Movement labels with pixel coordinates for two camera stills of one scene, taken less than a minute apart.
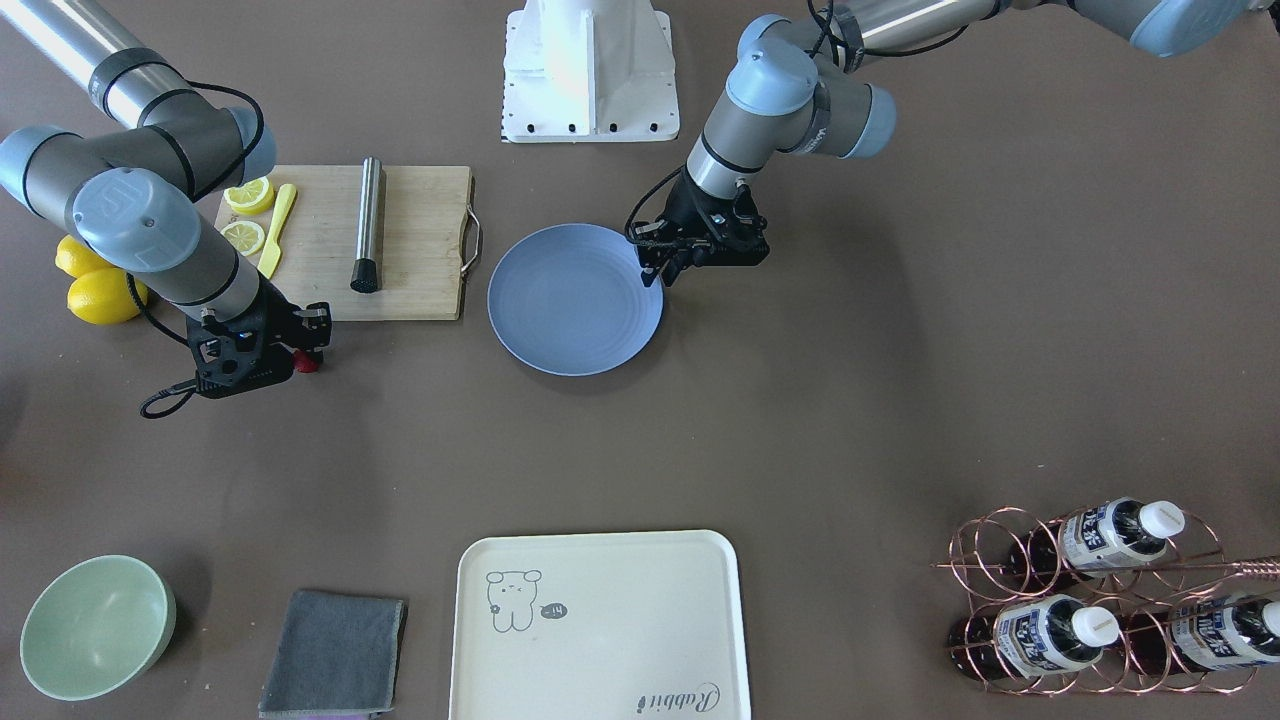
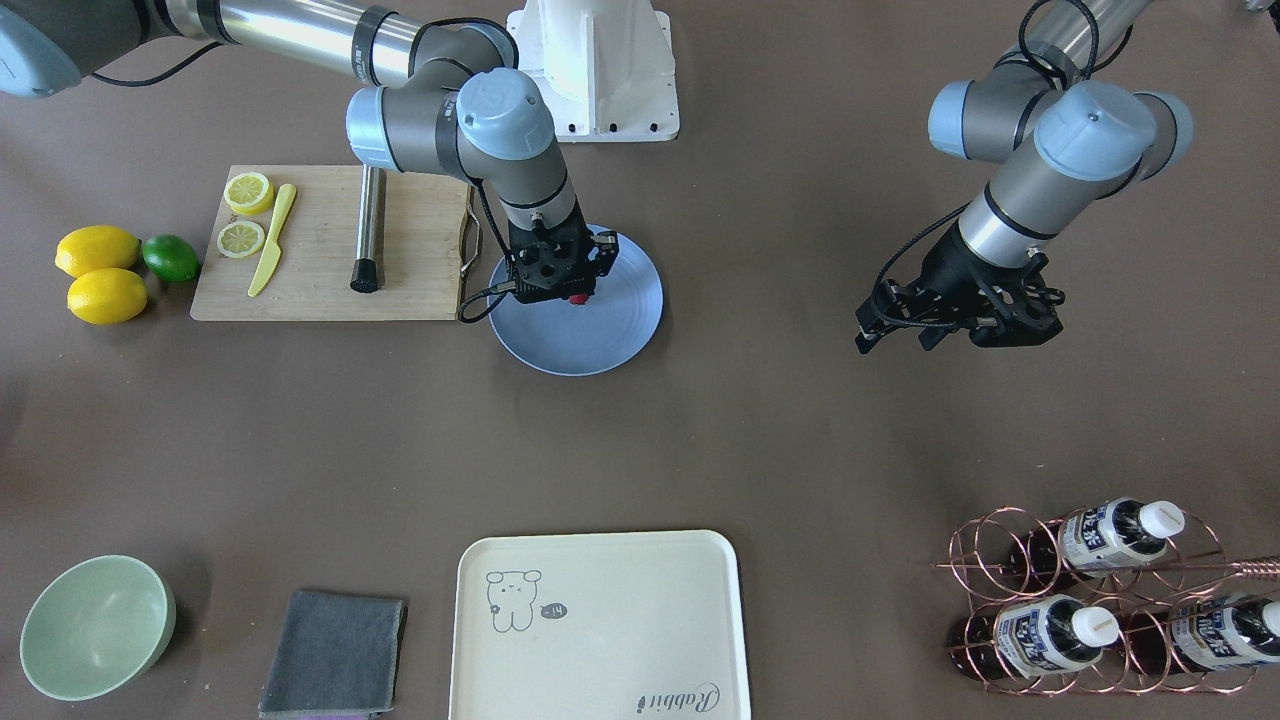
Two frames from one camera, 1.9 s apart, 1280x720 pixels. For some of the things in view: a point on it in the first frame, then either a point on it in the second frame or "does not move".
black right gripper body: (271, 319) → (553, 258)
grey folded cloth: (337, 653) does not move
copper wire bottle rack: (1117, 597) does not move
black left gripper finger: (670, 268) → (865, 341)
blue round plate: (570, 299) does not move
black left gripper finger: (656, 232) → (930, 336)
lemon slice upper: (254, 197) does not move
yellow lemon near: (76, 258) does not move
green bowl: (98, 627) does not move
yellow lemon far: (105, 296) does not move
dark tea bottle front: (1032, 635) does not move
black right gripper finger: (315, 325) → (603, 251)
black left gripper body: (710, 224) → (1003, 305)
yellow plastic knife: (273, 252) does not move
